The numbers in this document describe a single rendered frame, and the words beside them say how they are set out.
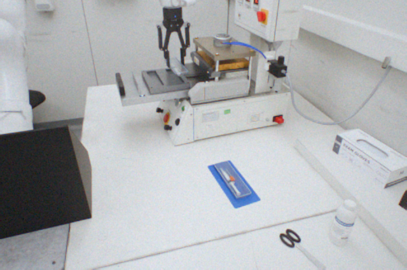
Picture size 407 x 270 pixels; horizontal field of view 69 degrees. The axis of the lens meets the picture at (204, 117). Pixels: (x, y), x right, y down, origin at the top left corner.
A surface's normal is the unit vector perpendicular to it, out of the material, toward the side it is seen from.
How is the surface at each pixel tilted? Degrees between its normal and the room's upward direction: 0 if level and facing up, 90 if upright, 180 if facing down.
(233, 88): 90
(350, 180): 0
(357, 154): 87
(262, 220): 0
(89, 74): 90
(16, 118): 46
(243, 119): 90
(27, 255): 0
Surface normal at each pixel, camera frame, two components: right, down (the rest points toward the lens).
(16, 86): 0.83, -0.28
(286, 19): 0.34, 0.47
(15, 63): 0.87, 0.04
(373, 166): -0.92, 0.15
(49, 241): 0.01, -0.86
